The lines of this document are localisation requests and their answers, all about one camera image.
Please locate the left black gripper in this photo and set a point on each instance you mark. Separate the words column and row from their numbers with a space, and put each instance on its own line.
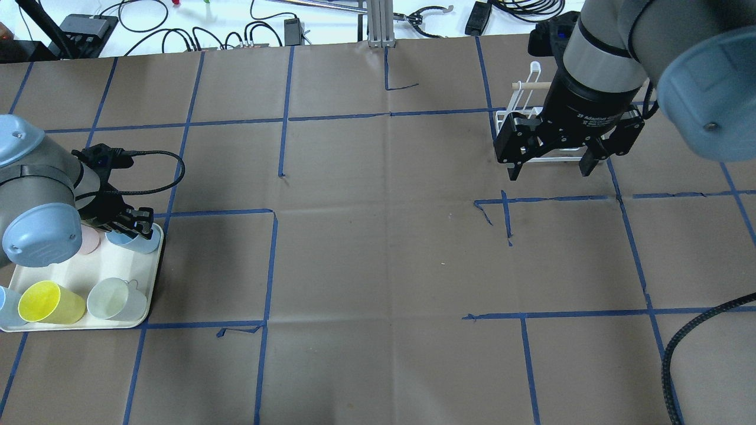
column 105, row 208

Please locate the white wire cup rack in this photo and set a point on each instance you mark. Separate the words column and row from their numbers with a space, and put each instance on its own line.
column 519, row 102

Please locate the black power adapter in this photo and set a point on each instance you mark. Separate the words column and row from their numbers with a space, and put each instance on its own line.
column 293, row 32

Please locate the cream plastic tray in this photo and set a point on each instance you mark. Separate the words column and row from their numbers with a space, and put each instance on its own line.
column 82, row 272

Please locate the cream white cup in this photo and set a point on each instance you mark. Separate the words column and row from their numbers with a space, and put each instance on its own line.
column 115, row 299

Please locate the light blue cup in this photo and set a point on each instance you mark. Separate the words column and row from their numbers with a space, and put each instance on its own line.
column 9, row 313
column 138, row 244

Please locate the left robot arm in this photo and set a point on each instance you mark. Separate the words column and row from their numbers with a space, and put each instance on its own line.
column 49, row 195

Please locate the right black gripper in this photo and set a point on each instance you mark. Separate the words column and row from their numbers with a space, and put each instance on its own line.
column 582, row 104

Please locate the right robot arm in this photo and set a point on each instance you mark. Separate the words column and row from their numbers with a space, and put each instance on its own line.
column 619, row 62

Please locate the pink cup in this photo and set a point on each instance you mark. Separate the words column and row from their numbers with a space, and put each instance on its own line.
column 91, row 238

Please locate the yellow cup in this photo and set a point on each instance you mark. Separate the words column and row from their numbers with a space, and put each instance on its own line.
column 48, row 302

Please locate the aluminium frame post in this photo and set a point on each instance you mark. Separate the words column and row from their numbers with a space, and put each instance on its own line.
column 380, row 24

